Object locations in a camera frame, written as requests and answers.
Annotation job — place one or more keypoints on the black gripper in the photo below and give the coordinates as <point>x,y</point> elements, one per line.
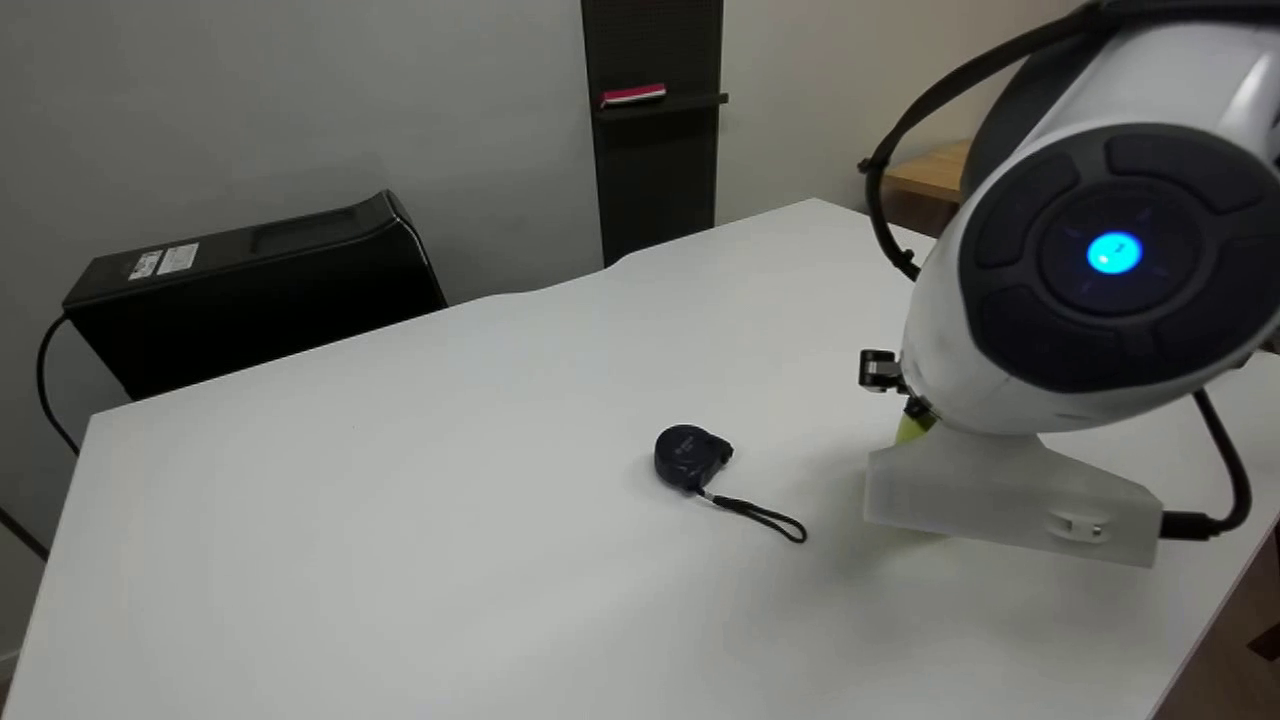
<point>882,368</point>

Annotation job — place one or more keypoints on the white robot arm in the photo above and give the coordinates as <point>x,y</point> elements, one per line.
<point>1066,346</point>

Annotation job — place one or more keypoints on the yellow green mug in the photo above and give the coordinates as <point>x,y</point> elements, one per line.
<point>913,427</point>

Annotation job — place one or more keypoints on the dark tall shelf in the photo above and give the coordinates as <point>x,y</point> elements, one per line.
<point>653,161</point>

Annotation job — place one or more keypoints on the pink book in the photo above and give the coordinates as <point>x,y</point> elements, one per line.
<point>634,92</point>

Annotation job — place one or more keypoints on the black computer case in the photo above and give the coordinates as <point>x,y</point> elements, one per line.
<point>253,293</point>

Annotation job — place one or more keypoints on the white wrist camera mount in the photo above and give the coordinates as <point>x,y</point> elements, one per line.
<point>1003,495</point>

